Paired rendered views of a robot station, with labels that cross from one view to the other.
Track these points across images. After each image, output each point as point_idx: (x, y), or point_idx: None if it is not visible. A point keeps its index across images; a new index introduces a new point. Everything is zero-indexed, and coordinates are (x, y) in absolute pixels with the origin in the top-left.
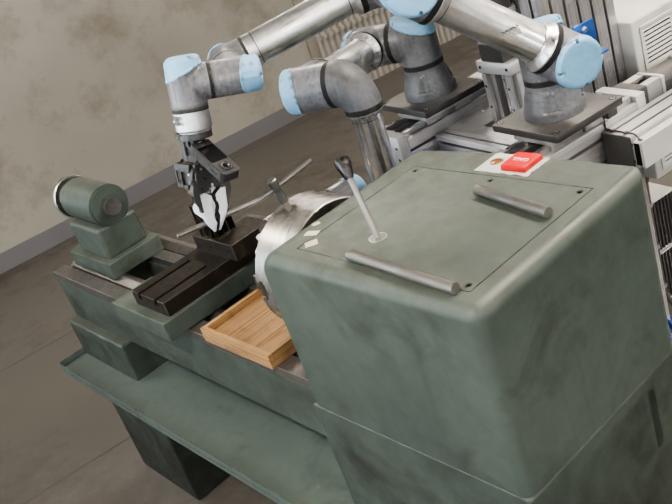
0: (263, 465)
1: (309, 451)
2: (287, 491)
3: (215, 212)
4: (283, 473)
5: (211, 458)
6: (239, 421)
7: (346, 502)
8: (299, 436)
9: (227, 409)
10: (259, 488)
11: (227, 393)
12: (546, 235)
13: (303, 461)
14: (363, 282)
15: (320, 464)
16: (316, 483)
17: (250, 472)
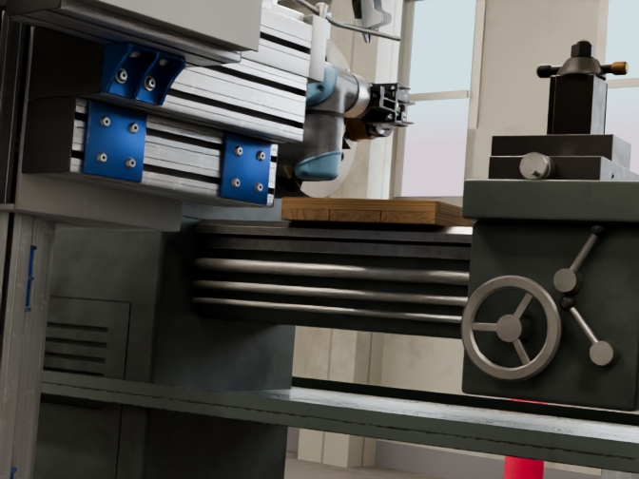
0: (446, 406)
1: (387, 403)
2: (389, 398)
3: (373, 26)
4: (409, 402)
5: (533, 411)
6: (538, 420)
7: (306, 391)
8: (416, 408)
9: (580, 426)
10: (431, 401)
11: (609, 431)
12: None
13: (389, 402)
14: None
15: (361, 399)
16: (355, 396)
17: (458, 406)
